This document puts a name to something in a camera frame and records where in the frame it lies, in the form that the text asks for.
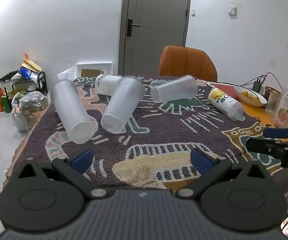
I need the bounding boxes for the black metal rack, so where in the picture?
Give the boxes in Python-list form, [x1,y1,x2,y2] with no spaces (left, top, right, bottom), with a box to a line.
[0,71,47,98]

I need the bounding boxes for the short frosted plastic cup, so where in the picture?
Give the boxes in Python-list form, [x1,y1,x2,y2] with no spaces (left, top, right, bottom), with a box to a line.
[150,75,199,103]

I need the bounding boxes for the yellow paper bag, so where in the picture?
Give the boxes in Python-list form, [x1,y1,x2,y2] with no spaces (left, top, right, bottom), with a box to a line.
[21,54,43,72]

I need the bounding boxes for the grey door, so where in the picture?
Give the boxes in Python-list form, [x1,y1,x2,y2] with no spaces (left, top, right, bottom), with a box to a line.
[117,0,192,76]

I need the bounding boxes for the clear drinking glass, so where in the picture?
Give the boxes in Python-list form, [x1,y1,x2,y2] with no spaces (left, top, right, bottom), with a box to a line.
[265,91,282,116]

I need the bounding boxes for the white bowl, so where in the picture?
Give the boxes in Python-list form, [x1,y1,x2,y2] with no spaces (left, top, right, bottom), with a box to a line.
[233,85,268,107]

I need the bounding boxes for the black power adapter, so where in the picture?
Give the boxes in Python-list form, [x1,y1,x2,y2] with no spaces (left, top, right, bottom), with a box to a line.
[252,80,266,93]

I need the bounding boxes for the yellow label drink bottle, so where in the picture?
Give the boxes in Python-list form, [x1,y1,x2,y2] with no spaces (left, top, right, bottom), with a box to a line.
[208,88,244,121]

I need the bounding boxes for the brown container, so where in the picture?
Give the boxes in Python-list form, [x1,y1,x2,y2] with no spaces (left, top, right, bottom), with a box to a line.
[265,86,282,98]

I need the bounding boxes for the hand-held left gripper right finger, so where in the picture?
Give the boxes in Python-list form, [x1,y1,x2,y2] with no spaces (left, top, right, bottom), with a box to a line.
[175,147,272,201]

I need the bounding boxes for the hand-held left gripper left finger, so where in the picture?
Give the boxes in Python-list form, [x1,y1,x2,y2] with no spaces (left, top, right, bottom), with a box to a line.
[16,148,110,201]

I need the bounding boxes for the black cable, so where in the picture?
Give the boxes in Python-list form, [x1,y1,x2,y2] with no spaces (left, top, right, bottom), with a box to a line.
[241,72,287,87]

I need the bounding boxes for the pink label drink bottle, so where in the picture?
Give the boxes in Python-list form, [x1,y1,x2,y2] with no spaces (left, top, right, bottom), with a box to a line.
[274,76,288,128]

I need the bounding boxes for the black door handle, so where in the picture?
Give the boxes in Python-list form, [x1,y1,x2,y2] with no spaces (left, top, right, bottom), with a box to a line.
[127,18,142,38]

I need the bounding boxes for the orange leather chair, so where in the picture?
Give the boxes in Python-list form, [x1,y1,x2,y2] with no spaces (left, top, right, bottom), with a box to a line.
[158,45,218,83]

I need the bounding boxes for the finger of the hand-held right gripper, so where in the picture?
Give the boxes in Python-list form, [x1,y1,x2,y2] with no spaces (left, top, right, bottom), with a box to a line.
[263,126,288,139]
[245,137,284,156]

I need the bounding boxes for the oranges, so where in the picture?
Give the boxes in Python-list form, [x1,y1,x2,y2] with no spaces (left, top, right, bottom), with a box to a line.
[241,91,260,102]

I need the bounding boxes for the wide frosted plastic cup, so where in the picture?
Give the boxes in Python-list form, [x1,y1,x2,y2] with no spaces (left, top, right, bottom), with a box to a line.
[101,76,145,134]

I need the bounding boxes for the clear plastic bag of goods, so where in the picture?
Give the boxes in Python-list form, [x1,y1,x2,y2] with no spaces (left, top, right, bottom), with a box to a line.
[11,91,50,132]

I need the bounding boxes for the tall frosted plastic cup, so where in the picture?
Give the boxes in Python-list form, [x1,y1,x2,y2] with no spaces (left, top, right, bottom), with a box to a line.
[50,79,97,145]

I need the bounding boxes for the cardboard box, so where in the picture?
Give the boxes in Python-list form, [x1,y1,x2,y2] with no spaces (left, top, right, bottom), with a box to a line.
[81,68,101,78]

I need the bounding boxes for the printed blanket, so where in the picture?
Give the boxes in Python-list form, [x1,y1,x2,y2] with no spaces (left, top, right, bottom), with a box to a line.
[5,74,288,198]

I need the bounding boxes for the blue packet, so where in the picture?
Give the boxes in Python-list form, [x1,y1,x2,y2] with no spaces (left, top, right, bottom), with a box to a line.
[19,67,34,80]

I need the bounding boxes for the white framed board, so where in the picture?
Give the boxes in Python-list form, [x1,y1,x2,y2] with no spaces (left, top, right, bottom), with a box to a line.
[77,62,113,77]

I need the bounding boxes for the white plastic tub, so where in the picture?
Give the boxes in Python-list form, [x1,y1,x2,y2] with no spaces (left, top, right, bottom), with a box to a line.
[95,74,122,96]

